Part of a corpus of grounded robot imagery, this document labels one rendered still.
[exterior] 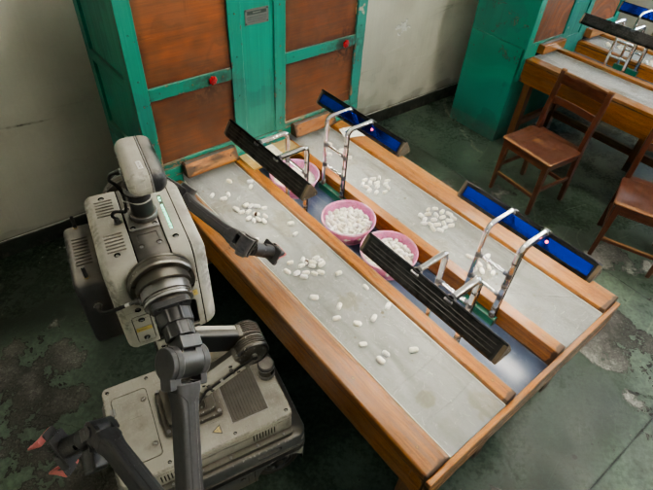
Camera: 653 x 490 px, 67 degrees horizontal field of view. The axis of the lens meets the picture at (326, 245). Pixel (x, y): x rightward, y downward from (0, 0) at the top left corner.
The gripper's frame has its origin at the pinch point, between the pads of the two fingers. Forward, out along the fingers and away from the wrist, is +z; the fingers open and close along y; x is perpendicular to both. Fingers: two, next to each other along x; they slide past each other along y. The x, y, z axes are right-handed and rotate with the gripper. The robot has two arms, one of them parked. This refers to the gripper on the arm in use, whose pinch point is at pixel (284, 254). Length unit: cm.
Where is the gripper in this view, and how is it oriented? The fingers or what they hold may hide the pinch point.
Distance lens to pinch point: 205.1
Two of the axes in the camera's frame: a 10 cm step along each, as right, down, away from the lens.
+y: -6.4, -5.7, 5.2
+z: 5.6, 1.3, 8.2
